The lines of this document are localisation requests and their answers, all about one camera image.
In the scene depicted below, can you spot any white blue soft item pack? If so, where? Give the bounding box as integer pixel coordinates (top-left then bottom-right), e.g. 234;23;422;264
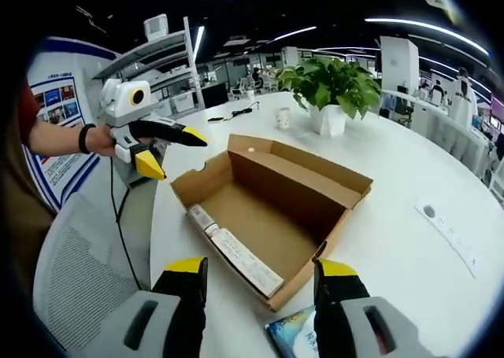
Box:
264;305;328;358

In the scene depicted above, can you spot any person's brown clothing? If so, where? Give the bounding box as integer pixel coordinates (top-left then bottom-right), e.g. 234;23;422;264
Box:
6;153;56;296

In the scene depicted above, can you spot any person's red sleeve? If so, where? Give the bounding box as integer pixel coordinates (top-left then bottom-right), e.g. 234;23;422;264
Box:
17;81;43;146

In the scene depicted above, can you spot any ceiling light strip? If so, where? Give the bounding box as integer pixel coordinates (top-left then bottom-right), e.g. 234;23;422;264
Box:
192;25;206;60
271;25;318;42
364;17;490;56

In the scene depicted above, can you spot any long white printed package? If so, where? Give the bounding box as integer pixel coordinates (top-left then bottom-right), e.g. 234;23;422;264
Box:
187;203;285;299

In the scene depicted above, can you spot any grey mesh office chair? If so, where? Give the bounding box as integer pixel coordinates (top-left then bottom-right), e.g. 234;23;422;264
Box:
33;192;158;353

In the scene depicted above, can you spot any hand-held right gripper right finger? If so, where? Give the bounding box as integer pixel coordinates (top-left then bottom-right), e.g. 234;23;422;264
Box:
313;257;442;358

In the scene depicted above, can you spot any blue white wall poster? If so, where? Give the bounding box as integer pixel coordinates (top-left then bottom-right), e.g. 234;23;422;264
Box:
29;76;99;212

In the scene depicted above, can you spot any black wristband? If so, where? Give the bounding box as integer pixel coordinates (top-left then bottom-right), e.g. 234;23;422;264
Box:
77;123;97;155

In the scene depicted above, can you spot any white office counter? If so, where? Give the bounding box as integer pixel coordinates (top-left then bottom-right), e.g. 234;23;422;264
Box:
381;89;491;174

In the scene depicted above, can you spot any green potted plant white pot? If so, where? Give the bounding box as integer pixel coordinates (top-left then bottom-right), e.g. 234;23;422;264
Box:
275;57;383;138

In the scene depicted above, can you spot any black computer monitor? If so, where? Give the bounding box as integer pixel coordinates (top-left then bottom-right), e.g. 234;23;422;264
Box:
201;83;229;109

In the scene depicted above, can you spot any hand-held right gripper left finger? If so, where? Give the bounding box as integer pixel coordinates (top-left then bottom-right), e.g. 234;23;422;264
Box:
78;257;209;358

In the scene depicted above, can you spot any white square pillar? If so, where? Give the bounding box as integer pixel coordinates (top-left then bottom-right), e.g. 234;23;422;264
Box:
380;35;421;95

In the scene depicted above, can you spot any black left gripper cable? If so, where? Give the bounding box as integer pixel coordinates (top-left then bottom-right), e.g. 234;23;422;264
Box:
109;157;143;292

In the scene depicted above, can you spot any white vented device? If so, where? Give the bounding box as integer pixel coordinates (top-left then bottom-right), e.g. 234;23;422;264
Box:
143;13;169;41

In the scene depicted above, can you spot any white storage bin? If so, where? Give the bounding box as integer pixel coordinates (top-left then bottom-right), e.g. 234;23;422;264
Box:
172;91;195;113
151;98;174;117

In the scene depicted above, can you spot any person's left hand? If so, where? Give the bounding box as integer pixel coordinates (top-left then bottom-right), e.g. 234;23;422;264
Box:
88;122;119;158

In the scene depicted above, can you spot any white paper cup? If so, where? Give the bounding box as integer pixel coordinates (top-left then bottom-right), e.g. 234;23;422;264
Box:
275;106;291;130

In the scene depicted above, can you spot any grey metal shelf rack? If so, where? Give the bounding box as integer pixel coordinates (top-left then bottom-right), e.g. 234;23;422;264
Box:
94;15;206;115

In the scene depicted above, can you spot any white table socket panel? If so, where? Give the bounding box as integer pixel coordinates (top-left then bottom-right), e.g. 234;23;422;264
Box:
413;197;480;279

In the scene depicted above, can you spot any black table cable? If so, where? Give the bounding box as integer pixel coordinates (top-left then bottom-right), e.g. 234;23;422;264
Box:
230;100;261;118

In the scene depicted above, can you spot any brown cardboard shoe box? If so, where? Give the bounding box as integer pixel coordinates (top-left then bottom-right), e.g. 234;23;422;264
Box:
169;133;374;312

